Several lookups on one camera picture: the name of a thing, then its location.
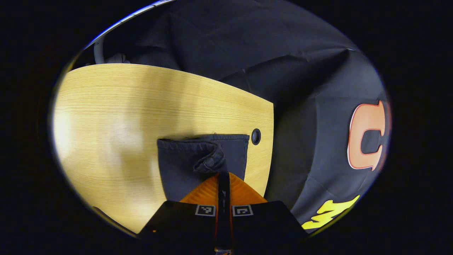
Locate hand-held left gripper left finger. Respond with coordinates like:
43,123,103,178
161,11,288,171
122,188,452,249
138,172,225,250

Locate black backdrop cloth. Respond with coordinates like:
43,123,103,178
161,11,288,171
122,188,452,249
85,0,391,234

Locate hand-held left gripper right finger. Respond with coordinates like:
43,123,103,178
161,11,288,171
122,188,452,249
224,172,308,251

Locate black jeans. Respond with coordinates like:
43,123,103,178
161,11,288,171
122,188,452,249
157,134,250,202

